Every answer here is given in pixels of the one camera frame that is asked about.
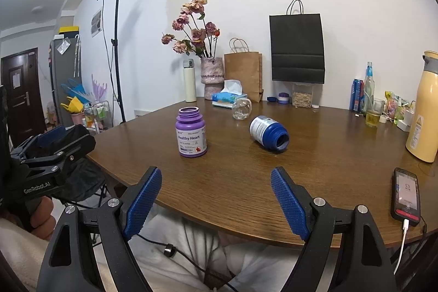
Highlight drinking glass with yellow liquid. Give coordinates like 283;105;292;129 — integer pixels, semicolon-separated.
365;98;385;128

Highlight yellow thermos jug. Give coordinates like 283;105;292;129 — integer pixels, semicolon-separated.
405;51;438;163

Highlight blue plastic bottle cup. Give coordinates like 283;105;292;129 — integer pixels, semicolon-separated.
249;115;290;153

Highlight white thermos bottle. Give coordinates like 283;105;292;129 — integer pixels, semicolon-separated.
182;59;198;103

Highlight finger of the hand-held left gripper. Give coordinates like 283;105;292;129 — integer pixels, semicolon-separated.
20;124;97;173
11;125;70;157

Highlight clear grain container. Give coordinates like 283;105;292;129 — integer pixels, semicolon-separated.
292;82;314;108

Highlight colourful snack packets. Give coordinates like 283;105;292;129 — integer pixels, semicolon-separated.
385;91;410;123

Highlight yellow box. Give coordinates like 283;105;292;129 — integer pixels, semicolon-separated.
57;25;80;39

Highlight grey refrigerator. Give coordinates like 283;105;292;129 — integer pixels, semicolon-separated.
49;35;83;109

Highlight pink ceramic vase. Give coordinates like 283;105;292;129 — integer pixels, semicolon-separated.
200;57;225;100

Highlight blue tissue pack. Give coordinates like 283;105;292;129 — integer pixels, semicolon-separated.
211;80;248;108

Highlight purple plastic hanger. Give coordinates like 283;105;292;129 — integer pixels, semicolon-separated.
90;74;109;104

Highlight person's left forearm white sleeve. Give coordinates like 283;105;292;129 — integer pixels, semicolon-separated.
0;215;52;292

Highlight black cable with ring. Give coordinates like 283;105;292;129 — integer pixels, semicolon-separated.
136;233;240;292

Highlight wall paper sheet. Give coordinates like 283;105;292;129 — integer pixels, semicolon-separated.
91;9;103;37

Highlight purple plastic bottle cup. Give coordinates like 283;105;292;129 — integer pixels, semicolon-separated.
175;106;208;158

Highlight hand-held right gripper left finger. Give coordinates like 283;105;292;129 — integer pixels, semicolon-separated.
37;166;163;292

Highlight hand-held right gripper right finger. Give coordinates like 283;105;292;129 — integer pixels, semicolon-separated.
270;166;399;292

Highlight clear glass cup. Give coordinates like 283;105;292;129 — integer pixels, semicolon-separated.
232;98;253;121

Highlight brown paper bag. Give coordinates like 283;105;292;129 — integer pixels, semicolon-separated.
224;38;264;103

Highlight white power adapter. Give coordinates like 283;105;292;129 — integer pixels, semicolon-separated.
396;108;415;132

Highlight black paper bag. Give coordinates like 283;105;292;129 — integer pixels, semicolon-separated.
269;0;325;85

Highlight black light stand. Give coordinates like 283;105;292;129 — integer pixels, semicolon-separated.
109;0;128;126

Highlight dark brown door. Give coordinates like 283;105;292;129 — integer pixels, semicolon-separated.
0;47;47;139

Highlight black red smartphone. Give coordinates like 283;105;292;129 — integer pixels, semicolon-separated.
391;167;421;227

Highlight white charging cable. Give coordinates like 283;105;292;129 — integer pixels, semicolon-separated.
393;218;410;276

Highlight blue drink can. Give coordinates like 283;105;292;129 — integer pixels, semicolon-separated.
349;79;365;113

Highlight black chair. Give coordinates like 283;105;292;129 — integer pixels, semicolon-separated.
51;155;119;210

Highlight dried pink rose bouquet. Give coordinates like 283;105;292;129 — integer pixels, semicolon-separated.
162;0;220;59

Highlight person's left hand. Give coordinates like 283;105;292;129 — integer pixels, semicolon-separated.
27;195;55;242

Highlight white storage trolley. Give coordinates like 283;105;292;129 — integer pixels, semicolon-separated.
81;100;112;134

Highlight clear glass bottle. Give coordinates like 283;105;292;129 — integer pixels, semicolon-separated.
363;62;376;115

